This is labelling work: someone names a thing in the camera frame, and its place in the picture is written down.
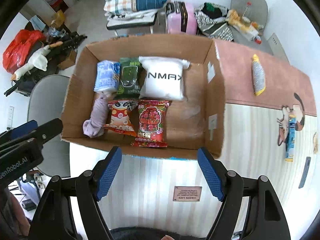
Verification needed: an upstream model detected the red plastic bag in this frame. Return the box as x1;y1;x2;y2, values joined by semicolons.
3;29;46;74

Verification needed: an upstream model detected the white goose plush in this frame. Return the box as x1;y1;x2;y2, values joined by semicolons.
10;41;63;81

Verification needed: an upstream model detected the pink suitcase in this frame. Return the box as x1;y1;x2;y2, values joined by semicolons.
165;1;197;35

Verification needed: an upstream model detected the white NMAX pillow pack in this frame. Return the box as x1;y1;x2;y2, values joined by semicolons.
138;56;190;101

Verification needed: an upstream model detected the green snack packet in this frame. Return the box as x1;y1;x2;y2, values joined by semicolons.
116;57;143;99

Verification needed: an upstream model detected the small brown cardboard box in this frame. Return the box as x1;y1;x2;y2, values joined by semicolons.
57;50;77;70

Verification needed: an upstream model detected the grey pen on table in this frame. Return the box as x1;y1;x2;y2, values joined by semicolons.
298;157;311;189

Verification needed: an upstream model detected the blue long snack packet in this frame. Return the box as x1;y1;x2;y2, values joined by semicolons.
285;115;296;162

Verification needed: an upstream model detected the yellow crumpled bag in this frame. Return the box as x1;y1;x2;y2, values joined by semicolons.
226;9;264;44

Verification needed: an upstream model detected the pink striped table mat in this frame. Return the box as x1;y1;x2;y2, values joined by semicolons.
71;40;319;239

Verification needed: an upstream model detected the orange panda snack bag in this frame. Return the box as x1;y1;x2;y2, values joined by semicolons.
103;99;137;137

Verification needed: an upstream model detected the grey chair with clutter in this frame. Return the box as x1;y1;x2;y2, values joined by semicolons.
229;0;273;55

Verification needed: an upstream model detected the red snack bag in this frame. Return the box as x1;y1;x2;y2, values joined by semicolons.
131;100;171;148

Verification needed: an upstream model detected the black white patterned bag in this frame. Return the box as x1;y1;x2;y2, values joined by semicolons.
194;2;234;42

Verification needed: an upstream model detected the grey round chair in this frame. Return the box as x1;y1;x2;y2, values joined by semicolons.
27;75;71;178

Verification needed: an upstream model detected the blue tissue pack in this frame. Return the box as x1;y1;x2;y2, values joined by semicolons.
94;60;120;94

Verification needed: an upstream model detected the purple cloth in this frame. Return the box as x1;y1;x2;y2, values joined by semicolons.
82;93;116;138

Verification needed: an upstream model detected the white folding chair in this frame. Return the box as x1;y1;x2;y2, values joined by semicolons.
106;9;158;37

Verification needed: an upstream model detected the clear plastic bottle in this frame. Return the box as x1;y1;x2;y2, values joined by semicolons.
242;2;252;17

